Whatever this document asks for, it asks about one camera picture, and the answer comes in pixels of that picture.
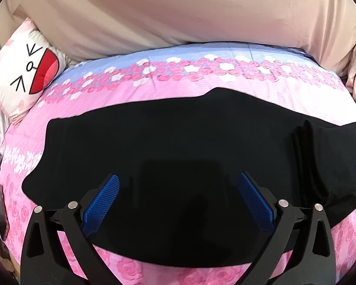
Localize black pants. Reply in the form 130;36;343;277
22;88;356;268

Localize black smartphone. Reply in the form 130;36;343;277
0;185;10;241

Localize pink floral bed sheet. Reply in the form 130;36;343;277
0;43;356;284

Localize white cartoon face pillow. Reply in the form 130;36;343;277
0;18;69;124

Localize beige quilt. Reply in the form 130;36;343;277
0;0;356;74

